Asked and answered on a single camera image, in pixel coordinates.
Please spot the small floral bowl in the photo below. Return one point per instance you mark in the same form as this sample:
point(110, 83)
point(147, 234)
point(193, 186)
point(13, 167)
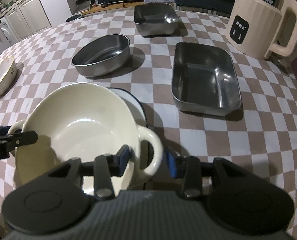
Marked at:
point(1, 75)

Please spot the white kitchen cabinet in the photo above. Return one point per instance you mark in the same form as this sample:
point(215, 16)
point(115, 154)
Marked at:
point(31, 12)

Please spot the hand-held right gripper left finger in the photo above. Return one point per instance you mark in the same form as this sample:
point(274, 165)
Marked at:
point(123, 160)

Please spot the low wooden drawer cabinet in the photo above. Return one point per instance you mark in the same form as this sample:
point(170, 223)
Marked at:
point(113, 7)

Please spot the black computer mouse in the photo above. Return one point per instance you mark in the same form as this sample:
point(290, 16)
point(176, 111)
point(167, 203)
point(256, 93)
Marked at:
point(104, 4)

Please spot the dark round bin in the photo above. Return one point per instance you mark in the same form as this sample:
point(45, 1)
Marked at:
point(74, 17)

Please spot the round steel bowl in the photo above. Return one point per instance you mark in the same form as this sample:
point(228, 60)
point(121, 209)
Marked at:
point(103, 55)

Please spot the rectangular steel container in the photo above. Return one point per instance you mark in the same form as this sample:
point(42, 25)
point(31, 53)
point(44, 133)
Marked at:
point(203, 80)
point(154, 17)

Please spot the white washing machine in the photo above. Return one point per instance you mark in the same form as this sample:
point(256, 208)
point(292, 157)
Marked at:
point(8, 33)

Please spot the open dark cardboard box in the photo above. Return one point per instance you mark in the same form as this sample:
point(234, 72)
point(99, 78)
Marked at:
point(84, 2)

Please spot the white plate with dark rim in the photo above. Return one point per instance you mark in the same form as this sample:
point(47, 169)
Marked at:
point(132, 102)

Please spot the brown white checkered tablecloth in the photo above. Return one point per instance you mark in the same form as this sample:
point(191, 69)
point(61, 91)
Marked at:
point(213, 142)

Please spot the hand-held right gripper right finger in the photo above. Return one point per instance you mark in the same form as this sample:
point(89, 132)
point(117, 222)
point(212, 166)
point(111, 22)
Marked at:
point(171, 163)

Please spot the cream electric kettle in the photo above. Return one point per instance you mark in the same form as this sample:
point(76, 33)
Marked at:
point(253, 22)

